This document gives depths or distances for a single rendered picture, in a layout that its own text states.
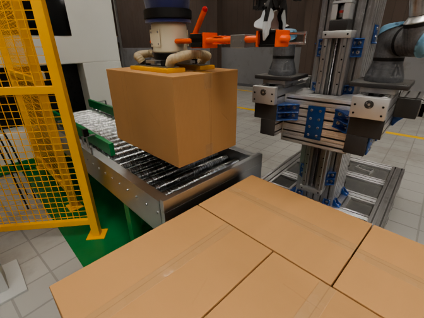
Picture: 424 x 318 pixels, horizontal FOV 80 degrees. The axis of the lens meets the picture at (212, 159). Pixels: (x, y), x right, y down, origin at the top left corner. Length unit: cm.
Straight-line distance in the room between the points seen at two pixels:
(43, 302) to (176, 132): 113
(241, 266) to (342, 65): 109
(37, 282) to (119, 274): 98
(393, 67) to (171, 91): 93
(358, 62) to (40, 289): 207
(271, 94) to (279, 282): 90
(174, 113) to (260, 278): 69
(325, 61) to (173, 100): 85
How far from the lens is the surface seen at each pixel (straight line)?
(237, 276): 87
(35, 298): 177
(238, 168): 137
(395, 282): 100
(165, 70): 119
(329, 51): 153
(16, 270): 197
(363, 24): 159
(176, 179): 138
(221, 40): 109
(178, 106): 108
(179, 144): 112
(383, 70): 136
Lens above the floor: 120
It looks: 24 degrees down
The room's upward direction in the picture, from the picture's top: 1 degrees counter-clockwise
